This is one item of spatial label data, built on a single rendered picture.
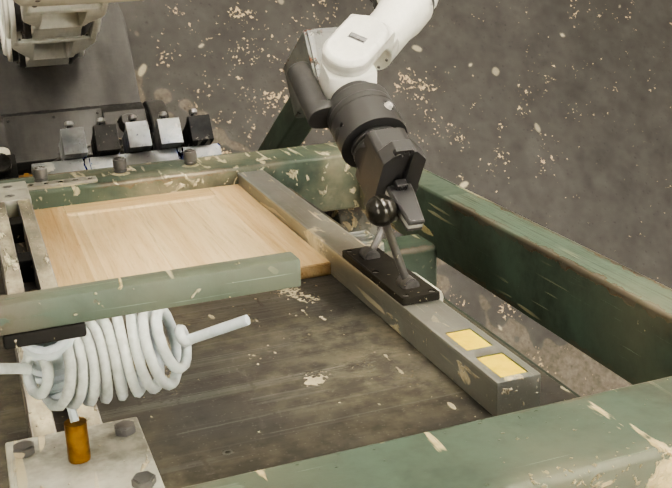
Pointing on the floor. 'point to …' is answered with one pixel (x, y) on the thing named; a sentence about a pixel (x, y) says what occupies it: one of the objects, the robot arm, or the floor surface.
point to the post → (286, 130)
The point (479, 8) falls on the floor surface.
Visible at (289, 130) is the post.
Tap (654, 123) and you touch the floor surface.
